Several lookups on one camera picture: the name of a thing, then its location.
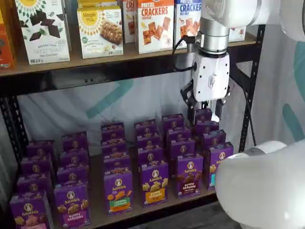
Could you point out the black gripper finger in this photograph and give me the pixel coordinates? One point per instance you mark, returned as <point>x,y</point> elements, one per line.
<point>189,97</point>
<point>220,107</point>

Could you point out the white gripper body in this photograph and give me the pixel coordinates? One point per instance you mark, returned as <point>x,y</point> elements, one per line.
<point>209,76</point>

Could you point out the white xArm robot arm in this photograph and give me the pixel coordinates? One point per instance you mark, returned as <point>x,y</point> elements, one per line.
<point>238,12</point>

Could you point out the purple Annie's box teal label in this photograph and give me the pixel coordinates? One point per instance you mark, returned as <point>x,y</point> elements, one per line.
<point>206,127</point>
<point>214,139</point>
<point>218,155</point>
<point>203,115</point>

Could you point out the purple Annie's box brown label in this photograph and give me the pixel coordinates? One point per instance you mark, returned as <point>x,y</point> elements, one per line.
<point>172,122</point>
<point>190,176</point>
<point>182,148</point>
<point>178,136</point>

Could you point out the white snack box red seal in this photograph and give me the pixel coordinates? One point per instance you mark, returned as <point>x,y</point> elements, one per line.
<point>238,34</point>

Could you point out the purple Annie's box yellow label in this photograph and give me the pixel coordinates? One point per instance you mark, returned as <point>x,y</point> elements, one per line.
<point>150,155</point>
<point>145,128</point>
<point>154,183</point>
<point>148,142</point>

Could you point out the blue pretzel crackers box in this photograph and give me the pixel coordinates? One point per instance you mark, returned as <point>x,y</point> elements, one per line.
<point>186,14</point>

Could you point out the orange pretzel crackers box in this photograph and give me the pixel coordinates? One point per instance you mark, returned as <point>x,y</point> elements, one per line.
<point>129,23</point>
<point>155,28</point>

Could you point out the purple Annie's box green label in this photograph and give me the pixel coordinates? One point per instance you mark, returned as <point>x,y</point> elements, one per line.
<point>118,190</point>
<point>114,148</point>
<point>116,163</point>
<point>112,132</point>

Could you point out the yellow Simple Mills bar box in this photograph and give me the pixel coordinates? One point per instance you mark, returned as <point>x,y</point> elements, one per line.
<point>95,3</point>
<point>100,35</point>

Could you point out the purple Annie's box violet label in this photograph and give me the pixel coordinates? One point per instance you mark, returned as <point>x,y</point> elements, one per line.
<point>71,175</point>
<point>71,205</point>
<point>75,142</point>
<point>74,158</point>

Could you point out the white Sweet Thins box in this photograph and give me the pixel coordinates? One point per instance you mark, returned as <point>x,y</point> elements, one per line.
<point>43,43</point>

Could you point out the purple Annie's box pink label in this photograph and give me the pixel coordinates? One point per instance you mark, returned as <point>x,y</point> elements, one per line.
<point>33,183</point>
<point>40,150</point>
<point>35,165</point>
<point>28,210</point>

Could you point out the orange snack box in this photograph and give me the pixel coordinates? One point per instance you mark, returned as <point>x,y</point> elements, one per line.
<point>6,47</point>

